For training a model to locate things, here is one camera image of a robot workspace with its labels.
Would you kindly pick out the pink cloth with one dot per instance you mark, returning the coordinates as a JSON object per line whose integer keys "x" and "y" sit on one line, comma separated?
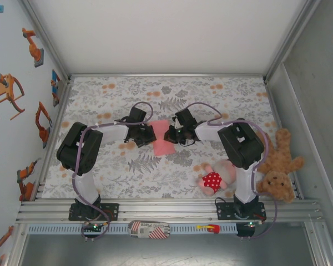
{"x": 163, "y": 148}

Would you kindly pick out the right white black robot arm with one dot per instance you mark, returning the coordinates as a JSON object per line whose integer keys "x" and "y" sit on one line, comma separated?
{"x": 241, "y": 147}

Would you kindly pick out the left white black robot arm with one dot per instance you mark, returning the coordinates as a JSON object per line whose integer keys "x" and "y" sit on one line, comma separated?
{"x": 111, "y": 133}

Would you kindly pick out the pink doll red dotted dress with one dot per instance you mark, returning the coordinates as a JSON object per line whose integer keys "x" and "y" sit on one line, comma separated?
{"x": 212, "y": 180}

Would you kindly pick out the floral patterned table mat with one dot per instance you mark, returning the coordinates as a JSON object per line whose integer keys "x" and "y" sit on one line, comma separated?
{"x": 94, "y": 88}

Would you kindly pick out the blue orange machine sticker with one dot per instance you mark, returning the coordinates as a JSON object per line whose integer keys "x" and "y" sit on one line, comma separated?
{"x": 55, "y": 83}

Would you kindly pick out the small circuit board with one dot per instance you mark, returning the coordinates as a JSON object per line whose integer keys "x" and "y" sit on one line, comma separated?
{"x": 251, "y": 224}
{"x": 94, "y": 227}

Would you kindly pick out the brown teddy bear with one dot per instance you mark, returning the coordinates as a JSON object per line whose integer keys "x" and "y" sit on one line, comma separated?
{"x": 280, "y": 185}

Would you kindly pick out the orange grey gripper sticker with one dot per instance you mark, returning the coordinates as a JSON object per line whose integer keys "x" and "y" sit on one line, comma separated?
{"x": 5, "y": 90}

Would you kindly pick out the aluminium profile frame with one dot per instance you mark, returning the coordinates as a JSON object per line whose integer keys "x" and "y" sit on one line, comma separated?
{"x": 169, "y": 207}

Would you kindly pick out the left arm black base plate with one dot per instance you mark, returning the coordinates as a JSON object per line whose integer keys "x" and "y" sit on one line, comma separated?
{"x": 112, "y": 212}

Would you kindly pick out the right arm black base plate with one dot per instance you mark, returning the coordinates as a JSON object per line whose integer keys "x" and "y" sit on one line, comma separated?
{"x": 224, "y": 212}

